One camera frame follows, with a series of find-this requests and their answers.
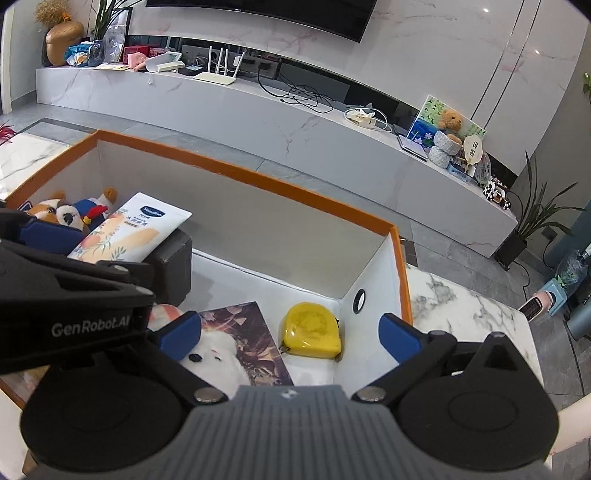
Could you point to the white marble tv console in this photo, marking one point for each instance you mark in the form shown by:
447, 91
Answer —
231, 115

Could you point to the pink box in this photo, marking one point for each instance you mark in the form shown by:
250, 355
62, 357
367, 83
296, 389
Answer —
137, 62

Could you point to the potted green plant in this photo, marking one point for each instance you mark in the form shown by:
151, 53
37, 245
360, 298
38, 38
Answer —
531, 221

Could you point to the blue and red plush toy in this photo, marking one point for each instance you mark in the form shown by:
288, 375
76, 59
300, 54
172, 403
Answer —
94, 210

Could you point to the flower painting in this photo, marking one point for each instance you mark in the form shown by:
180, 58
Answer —
427, 124

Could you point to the black television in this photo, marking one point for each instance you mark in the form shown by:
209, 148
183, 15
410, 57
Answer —
277, 16

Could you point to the round hand fan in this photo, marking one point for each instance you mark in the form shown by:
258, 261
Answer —
473, 148

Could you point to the white peach print lotion tube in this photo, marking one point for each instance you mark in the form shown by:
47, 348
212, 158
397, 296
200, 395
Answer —
134, 226

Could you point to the blue snack packet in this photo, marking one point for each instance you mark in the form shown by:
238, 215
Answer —
77, 54

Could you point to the white router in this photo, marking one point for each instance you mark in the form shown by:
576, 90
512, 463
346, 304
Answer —
214, 77

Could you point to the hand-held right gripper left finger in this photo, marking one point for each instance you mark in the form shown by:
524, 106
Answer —
178, 333

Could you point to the black and white checkered ornaments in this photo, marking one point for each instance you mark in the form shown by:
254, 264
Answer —
496, 193

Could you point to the brown teddy bear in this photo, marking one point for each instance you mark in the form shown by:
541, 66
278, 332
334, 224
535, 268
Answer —
450, 121

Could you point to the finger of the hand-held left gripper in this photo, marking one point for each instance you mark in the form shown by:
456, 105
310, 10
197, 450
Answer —
46, 236
127, 274

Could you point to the white electronic device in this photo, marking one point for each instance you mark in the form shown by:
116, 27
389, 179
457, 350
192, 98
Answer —
164, 62

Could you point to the illustrated card box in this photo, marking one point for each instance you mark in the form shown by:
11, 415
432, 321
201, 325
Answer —
258, 341

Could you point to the orange cardboard box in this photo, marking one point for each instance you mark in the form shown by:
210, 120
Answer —
277, 230

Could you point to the brown and white plush toy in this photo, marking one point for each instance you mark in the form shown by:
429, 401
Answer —
51, 210

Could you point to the yellow tape measure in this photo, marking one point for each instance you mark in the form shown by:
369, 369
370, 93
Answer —
311, 330

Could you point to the pink and blue small heater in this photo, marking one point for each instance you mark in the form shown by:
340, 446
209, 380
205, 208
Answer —
549, 299

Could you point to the dark rectangular box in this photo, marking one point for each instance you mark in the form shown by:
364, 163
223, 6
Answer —
173, 267

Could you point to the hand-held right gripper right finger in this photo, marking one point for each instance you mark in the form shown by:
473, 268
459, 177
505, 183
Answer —
398, 334

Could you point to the gold vase with dried flowers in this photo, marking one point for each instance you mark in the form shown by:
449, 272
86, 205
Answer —
62, 39

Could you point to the snake plant in glass vase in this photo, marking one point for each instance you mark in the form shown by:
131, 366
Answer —
99, 48

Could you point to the red decoration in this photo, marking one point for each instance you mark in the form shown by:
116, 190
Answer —
5, 133

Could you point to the picture frame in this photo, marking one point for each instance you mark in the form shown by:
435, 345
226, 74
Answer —
116, 37

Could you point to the white woven pot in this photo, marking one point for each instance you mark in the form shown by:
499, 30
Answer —
442, 150

